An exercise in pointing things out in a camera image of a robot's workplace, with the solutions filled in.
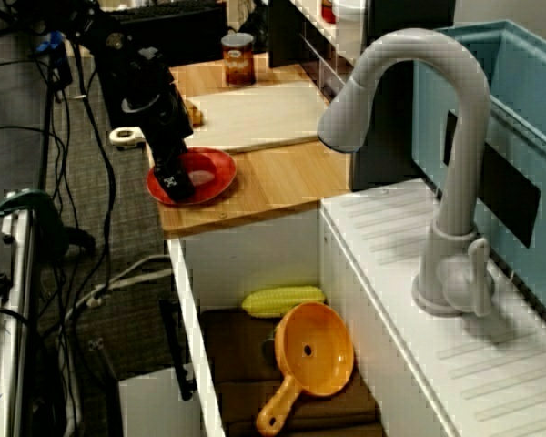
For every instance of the green toy can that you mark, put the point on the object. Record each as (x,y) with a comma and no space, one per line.
(268,346)

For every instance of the teal plastic bin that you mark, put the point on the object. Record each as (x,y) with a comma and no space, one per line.
(528,91)

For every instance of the yellow toy corn cob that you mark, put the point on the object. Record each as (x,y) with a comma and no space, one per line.
(277,300)

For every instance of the aluminium frame rail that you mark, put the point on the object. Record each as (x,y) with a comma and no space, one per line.
(13,318)

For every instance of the pale wooden cutting board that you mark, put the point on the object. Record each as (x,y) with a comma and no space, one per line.
(264,118)

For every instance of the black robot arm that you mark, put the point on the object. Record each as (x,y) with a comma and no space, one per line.
(127,68)

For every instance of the red round plate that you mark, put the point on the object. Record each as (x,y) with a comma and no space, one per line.
(214,193)

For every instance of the orange toy strainer pan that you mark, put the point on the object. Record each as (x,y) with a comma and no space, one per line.
(314,350)

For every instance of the grey toy faucet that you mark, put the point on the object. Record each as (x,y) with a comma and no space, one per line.
(455,205)

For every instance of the blue connector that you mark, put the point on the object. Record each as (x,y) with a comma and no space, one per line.
(50,43)

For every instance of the dark upright panel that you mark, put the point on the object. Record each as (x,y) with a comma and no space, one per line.
(414,18)

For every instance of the white tile shelf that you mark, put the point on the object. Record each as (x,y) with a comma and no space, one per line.
(318,50)

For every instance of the red yellow bottle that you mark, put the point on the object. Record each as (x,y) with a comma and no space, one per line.
(328,13)

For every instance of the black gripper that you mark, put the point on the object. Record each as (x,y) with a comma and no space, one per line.
(164,127)

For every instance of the white toy sink basin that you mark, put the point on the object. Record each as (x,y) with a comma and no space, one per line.
(391,255)

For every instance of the tan toy chicken piece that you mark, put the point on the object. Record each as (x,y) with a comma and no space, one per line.
(195,116)

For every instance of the brown label soup can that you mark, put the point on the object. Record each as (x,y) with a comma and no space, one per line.
(239,64)

